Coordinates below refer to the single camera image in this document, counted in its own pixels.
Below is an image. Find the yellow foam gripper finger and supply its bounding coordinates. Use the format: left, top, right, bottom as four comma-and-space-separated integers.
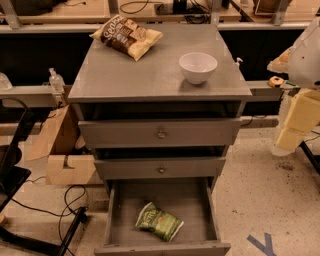
271, 89, 320, 156

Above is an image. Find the green jalapeno chip bag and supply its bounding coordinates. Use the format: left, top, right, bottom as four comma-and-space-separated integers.
135, 202, 184, 242

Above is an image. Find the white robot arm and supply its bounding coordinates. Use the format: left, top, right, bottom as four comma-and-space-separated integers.
267, 17, 320, 156

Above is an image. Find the grey top drawer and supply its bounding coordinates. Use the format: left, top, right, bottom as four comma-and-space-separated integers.
79, 118, 241, 148

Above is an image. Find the grey drawer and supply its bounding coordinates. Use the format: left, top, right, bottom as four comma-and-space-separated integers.
95, 178, 231, 256
79, 118, 241, 148
95, 157, 225, 180

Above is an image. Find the grey middle drawer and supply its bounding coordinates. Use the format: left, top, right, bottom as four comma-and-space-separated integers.
95, 157, 225, 180

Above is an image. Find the grey bottom drawer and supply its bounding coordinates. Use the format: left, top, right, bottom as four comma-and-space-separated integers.
95, 178, 231, 256

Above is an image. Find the grey drawer cabinet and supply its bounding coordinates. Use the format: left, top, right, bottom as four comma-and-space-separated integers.
67, 22, 253, 256

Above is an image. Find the yellow brown chip bag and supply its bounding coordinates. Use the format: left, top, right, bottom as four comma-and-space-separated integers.
90, 15, 163, 61

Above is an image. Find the black tripod leg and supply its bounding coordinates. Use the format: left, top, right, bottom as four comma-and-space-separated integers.
300, 142, 320, 175

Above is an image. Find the small white pump bottle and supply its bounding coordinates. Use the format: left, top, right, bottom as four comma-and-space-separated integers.
235, 57, 243, 69

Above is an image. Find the white bowl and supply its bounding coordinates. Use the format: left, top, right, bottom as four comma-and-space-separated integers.
179, 52, 218, 84

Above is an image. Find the cardboard box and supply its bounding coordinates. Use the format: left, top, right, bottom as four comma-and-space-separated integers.
25, 93, 102, 185

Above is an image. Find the clear sanitizer bottle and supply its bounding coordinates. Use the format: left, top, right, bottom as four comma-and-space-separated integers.
49, 68, 65, 93

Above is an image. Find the black stand frame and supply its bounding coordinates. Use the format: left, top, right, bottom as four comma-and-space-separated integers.
0, 98, 87, 256

